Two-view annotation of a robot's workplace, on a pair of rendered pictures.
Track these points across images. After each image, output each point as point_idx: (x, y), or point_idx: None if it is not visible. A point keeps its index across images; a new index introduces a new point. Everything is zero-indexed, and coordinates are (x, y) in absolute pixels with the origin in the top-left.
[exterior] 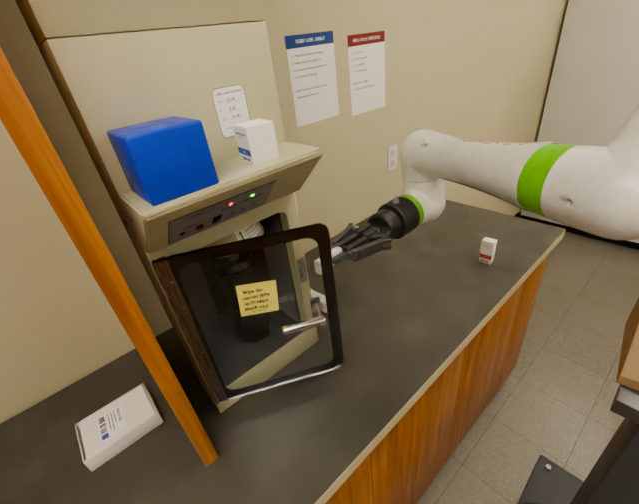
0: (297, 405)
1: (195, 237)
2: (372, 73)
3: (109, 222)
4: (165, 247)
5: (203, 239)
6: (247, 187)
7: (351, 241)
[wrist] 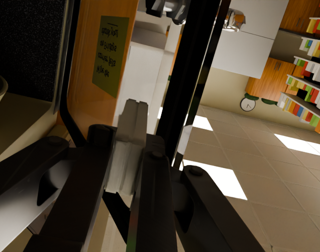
0: None
1: (38, 134)
2: None
3: None
4: (68, 134)
5: (35, 131)
6: (91, 243)
7: (89, 236)
